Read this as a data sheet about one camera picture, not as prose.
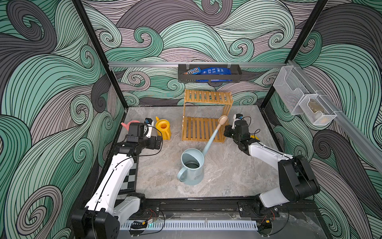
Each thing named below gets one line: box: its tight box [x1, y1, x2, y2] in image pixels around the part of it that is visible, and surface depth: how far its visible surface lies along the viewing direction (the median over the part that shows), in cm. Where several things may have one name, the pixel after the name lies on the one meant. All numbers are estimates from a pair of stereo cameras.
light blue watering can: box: [177, 115, 229, 186], surface depth 74 cm
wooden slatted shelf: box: [181, 89, 234, 143], surface depth 100 cm
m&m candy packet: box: [181, 66, 202, 76], surface depth 94 cm
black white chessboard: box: [118, 162, 137, 194], surface depth 81 cm
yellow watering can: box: [155, 116, 172, 141], surface depth 97 cm
